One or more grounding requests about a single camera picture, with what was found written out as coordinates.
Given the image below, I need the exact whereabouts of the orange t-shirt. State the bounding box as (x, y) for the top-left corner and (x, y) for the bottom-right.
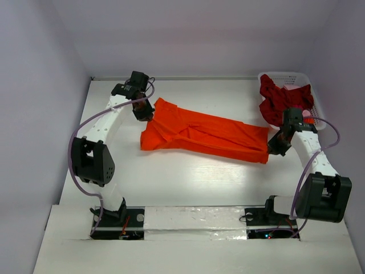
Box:
(140, 98), (269, 164)

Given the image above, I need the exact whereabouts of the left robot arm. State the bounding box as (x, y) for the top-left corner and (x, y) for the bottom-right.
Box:
(68, 71), (155, 225)

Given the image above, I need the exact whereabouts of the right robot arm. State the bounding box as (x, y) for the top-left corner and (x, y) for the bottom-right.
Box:
(267, 108), (352, 223)

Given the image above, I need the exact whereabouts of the dark red t-shirt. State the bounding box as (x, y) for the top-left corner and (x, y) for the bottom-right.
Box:
(259, 74), (314, 127)

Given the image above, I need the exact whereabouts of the white plastic laundry basket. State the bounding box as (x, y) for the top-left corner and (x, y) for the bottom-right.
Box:
(258, 71), (326, 130)

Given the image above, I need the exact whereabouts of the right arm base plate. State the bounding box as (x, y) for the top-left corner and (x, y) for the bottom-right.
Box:
(240, 207), (298, 240)

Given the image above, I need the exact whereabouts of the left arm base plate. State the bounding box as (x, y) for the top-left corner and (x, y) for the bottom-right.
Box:
(91, 207), (145, 240)

